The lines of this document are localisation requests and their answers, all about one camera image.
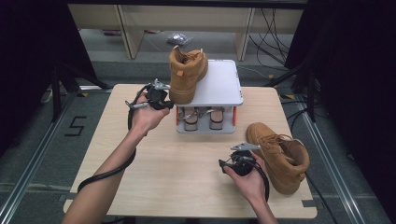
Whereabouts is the bundle of black cables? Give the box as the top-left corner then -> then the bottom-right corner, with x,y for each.
248,7 -> 295,67

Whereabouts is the clear plastic bag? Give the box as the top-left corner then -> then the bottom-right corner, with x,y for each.
166,32 -> 194,47

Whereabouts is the black rhinestone strap sandal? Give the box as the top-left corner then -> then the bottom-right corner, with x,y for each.
199,106 -> 226,131
177,106 -> 200,133

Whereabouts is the person's left hand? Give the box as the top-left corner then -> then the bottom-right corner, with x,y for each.
130,91 -> 171,137

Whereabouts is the person's right hand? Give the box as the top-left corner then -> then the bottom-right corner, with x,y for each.
223,152 -> 269,205

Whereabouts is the tan suede boot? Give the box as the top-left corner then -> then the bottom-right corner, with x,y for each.
246,121 -> 311,196
168,45 -> 209,105

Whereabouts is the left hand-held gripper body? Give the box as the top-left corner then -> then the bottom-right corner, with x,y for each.
144,77 -> 172,110

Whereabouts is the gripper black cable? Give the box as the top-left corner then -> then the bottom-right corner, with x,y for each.
77,84 -> 150,194
247,157 -> 271,203

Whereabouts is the white two-tier shoe rack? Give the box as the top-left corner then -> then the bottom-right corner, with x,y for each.
173,59 -> 245,135

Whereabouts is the dark curtain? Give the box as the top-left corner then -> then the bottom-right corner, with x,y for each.
284,0 -> 396,216
0,0 -> 98,157

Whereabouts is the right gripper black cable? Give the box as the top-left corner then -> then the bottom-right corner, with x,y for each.
247,157 -> 271,203

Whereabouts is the aluminium floor rail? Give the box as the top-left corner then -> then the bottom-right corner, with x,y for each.
293,99 -> 367,224
0,91 -> 78,224

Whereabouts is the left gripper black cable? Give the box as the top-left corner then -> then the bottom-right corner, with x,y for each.
77,84 -> 150,194

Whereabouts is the beige desk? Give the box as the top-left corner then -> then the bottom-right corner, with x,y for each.
67,3 -> 304,62

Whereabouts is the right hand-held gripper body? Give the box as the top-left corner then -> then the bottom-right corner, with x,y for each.
224,142 -> 263,177

